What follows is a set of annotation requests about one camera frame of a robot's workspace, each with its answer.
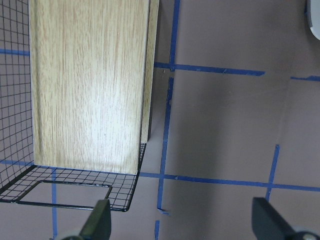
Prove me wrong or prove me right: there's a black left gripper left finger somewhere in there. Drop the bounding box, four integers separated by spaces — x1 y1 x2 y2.
60 199 112 240

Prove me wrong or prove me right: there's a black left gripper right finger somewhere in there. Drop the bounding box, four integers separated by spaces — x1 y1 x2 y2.
251 197 320 240

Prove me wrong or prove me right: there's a light wood shelf board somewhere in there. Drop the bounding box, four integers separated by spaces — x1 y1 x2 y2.
28 0 159 175

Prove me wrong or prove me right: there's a white rounded appliance edge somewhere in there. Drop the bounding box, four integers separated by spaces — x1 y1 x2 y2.
306 0 320 40

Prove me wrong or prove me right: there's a black wire mesh basket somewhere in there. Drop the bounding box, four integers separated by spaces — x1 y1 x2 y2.
0 0 139 212

